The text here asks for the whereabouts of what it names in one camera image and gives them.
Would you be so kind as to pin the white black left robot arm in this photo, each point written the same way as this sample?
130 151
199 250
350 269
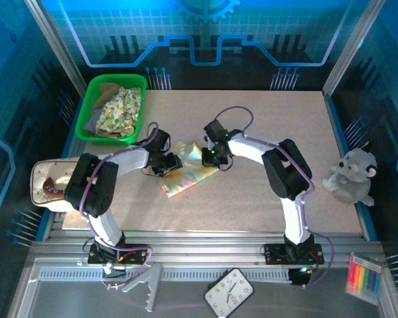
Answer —
132 159

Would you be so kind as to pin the lavender skirt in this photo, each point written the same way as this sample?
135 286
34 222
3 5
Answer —
91 122

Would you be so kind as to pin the aluminium frame post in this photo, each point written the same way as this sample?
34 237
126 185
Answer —
55 46
351 46

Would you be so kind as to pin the lemon print skirt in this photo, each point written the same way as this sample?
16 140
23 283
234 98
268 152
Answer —
116 112

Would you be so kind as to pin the pastel floral skirt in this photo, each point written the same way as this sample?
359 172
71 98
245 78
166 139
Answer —
189 175

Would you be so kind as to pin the grey plush toy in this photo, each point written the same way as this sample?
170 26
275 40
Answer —
351 179

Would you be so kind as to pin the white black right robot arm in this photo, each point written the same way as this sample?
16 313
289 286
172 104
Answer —
252 145

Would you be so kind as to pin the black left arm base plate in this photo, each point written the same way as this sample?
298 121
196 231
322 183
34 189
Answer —
136 255

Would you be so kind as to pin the khaki skirt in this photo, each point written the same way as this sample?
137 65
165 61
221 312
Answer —
107 89

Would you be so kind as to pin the cream quilted bag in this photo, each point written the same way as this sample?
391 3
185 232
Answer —
43 172

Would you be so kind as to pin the aluminium frame rail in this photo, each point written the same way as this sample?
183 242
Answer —
202 245

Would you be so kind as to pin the black controller box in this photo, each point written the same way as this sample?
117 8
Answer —
298 280

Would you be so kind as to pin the white black-rimmed clock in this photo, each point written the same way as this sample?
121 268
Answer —
229 291

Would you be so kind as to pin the coloured marker pack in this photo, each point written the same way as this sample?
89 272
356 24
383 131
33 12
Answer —
363 278

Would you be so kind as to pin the green plastic basket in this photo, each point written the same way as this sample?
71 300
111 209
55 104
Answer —
117 140

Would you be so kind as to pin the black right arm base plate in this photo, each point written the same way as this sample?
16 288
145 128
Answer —
275 253

